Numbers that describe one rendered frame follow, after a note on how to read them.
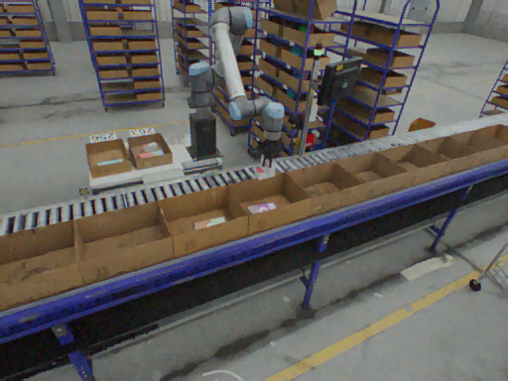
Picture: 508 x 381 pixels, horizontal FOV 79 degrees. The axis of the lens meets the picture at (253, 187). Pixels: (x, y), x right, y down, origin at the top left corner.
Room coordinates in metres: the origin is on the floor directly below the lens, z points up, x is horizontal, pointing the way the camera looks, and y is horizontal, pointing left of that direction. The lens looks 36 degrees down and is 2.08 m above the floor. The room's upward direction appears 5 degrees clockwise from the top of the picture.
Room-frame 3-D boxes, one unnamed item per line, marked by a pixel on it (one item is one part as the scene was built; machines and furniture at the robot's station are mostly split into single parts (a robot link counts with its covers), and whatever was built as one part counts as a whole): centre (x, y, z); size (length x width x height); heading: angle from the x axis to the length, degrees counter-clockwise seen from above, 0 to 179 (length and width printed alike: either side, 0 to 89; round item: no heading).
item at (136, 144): (2.19, 0.87, 0.80); 0.38 x 0.28 x 0.10; 30
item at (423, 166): (1.98, -1.12, 0.96); 0.39 x 0.29 x 0.17; 118
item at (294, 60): (3.15, -0.40, 1.39); 0.40 x 0.30 x 0.10; 28
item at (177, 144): (2.21, 0.84, 0.74); 1.00 x 0.58 x 0.03; 118
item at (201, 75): (2.32, 0.45, 1.39); 0.17 x 0.15 x 0.18; 113
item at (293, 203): (1.41, -0.09, 0.96); 0.39 x 0.29 x 0.17; 119
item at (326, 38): (3.14, -0.39, 1.59); 0.40 x 0.30 x 0.10; 29
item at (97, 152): (2.03, 1.14, 0.80); 0.38 x 0.28 x 0.10; 30
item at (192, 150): (2.32, 0.45, 0.91); 0.26 x 0.26 x 0.33; 28
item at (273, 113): (1.48, -0.08, 1.46); 0.10 x 0.09 x 0.12; 23
